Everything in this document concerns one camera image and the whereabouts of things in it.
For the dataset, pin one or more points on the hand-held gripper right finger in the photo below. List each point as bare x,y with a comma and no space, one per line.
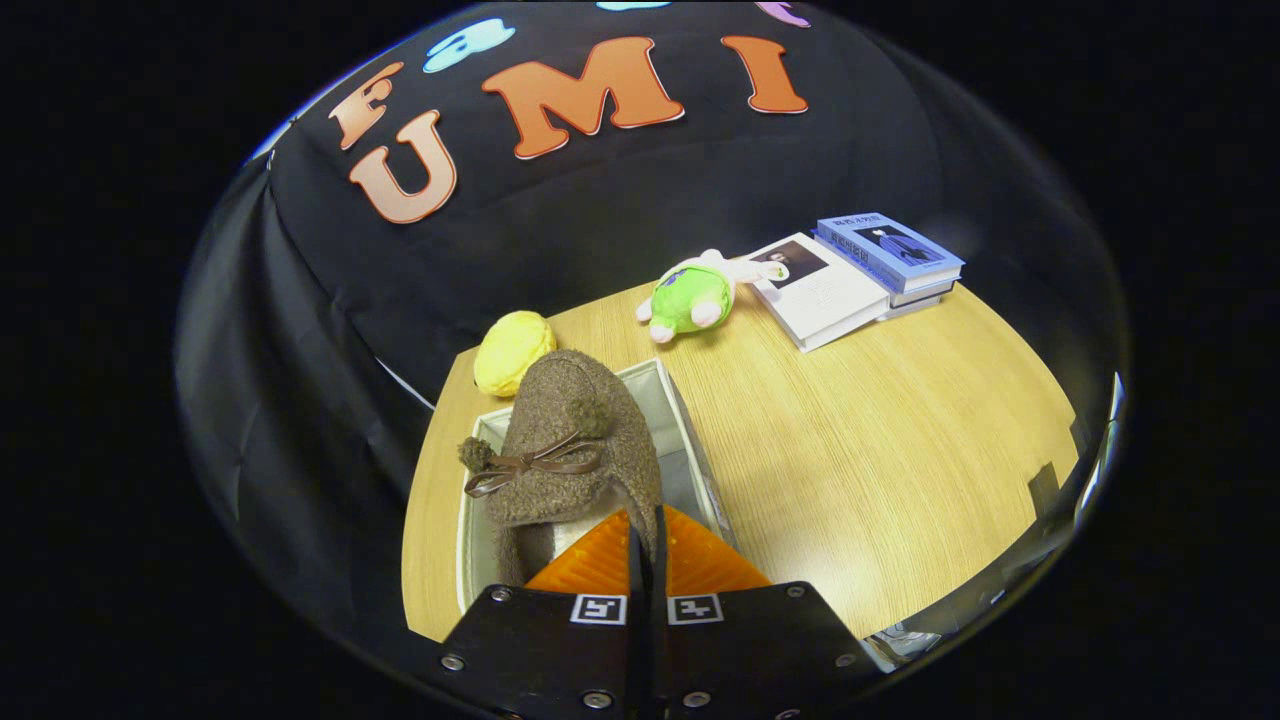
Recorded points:
760,650

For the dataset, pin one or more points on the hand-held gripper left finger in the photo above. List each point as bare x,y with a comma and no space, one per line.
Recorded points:
540,650

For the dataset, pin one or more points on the beige grey fabric storage box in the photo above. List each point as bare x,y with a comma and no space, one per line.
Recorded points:
690,470

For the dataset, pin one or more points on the brown fuzzy shoe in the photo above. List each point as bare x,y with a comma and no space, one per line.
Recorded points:
575,400

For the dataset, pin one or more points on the yellow plush toy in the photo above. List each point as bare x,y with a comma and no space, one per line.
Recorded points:
512,350

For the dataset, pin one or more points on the green white plush toy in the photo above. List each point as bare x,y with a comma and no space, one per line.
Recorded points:
690,298

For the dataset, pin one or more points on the white book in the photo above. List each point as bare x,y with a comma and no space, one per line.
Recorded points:
825,295

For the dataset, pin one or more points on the grey book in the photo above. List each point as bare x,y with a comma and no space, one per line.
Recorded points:
925,298

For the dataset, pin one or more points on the blue book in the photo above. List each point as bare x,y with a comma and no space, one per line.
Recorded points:
885,250

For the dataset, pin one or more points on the black backdrop cloth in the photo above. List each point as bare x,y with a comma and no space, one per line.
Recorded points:
600,220

